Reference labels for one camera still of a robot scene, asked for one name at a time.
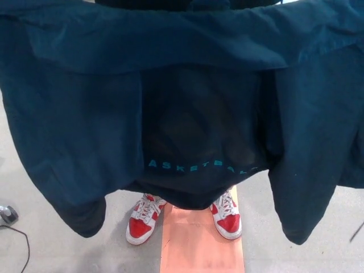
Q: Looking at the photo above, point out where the dark teal coat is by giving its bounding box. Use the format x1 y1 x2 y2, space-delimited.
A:
0 0 364 246

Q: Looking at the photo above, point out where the black basketball print shirt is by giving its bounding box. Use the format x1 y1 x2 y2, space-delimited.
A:
138 69 275 213

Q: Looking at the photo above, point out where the red and white sneaker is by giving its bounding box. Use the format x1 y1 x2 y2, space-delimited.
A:
209 189 243 241
126 193 168 246

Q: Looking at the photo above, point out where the orange floor mat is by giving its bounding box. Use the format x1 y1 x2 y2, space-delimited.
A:
160 184 246 273

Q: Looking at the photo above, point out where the grey caster foot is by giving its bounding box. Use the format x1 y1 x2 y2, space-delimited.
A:
0 205 19 226

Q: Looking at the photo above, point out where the black floor cable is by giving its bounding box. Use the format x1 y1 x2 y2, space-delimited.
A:
0 224 31 273

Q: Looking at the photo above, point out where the thin black cable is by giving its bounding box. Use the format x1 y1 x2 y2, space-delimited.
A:
349 210 364 244

